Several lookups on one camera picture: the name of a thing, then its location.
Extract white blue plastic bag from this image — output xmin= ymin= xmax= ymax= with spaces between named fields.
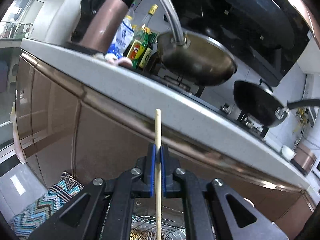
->
xmin=107 ymin=14 xmax=134 ymax=59

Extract rose gold electric kettle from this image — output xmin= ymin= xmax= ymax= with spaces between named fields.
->
xmin=66 ymin=0 xmax=134 ymax=55

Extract wire utensil rack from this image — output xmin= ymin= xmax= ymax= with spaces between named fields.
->
xmin=130 ymin=213 xmax=187 ymax=240

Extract wooden chopstick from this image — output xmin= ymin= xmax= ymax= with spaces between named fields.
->
xmin=155 ymin=109 xmax=162 ymax=239

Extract white ceramic bowl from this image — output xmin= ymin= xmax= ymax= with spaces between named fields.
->
xmin=281 ymin=145 xmax=296 ymax=161

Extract dark green sauce bottle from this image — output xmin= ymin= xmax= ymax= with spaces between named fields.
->
xmin=138 ymin=33 xmax=157 ymax=70

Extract dark sauce bottle yellow label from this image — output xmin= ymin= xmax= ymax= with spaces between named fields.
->
xmin=126 ymin=27 xmax=150 ymax=69

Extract garlic bulbs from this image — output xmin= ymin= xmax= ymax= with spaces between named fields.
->
xmin=93 ymin=53 xmax=133 ymax=68

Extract rose gold rice cooker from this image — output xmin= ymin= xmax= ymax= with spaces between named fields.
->
xmin=291 ymin=142 xmax=316 ymax=176

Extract black range hood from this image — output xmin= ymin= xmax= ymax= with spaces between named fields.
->
xmin=171 ymin=0 xmax=311 ymax=87

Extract clear bottle yellow cap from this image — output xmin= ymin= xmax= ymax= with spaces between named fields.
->
xmin=135 ymin=4 xmax=158 ymax=43

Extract black wok with black handle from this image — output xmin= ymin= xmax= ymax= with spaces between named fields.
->
xmin=233 ymin=80 xmax=319 ymax=128

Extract zigzag knitted cloth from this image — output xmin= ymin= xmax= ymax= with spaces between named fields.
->
xmin=9 ymin=171 xmax=84 ymax=239

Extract gas stove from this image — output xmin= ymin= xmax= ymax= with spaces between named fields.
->
xmin=147 ymin=64 xmax=270 ymax=139

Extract bronze wok with steel handle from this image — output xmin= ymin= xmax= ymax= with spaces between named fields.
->
xmin=157 ymin=0 xmax=238 ymax=86

